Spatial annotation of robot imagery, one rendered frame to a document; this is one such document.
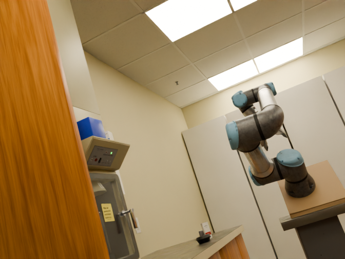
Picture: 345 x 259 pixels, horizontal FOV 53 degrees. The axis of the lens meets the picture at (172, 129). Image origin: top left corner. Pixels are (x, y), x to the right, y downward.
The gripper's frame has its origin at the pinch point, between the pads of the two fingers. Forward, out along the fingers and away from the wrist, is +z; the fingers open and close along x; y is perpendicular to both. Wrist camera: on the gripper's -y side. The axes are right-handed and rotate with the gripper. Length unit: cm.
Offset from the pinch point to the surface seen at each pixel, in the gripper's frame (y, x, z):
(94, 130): 84, -11, -51
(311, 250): 24, -6, 49
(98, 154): 84, -19, -42
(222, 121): -188, -166, -54
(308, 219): 22.8, 2.5, 35.1
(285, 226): 29.2, -5.9, 32.4
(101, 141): 82, -14, -46
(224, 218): -137, -214, 45
